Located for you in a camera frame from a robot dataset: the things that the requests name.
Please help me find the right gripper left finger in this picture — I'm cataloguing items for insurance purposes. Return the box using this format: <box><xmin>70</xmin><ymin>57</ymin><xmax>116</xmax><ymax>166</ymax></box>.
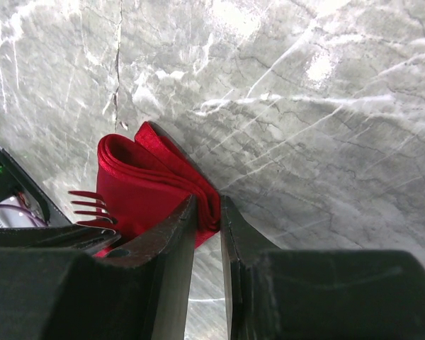
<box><xmin>0</xmin><ymin>196</ymin><xmax>197</xmax><ymax>339</ymax></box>

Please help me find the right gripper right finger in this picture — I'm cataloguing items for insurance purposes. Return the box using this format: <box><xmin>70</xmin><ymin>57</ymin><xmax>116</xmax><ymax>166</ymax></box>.
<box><xmin>220</xmin><ymin>196</ymin><xmax>425</xmax><ymax>339</ymax></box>

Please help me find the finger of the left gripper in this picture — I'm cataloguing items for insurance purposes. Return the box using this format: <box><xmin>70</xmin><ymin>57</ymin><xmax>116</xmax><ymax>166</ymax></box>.
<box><xmin>0</xmin><ymin>225</ymin><xmax>120</xmax><ymax>255</ymax></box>

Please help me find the red cloth napkin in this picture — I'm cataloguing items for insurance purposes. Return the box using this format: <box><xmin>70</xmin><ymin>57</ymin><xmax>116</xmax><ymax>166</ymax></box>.
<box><xmin>96</xmin><ymin>122</ymin><xmax>221</xmax><ymax>246</ymax></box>

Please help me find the silver fork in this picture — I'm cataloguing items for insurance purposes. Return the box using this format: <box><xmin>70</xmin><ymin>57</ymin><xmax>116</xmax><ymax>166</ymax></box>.
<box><xmin>68</xmin><ymin>191</ymin><xmax>118</xmax><ymax>234</ymax></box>

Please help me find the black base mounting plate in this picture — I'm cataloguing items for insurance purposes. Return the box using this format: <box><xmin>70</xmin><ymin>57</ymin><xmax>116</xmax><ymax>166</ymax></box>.
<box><xmin>0</xmin><ymin>147</ymin><xmax>71</xmax><ymax>228</ymax></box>

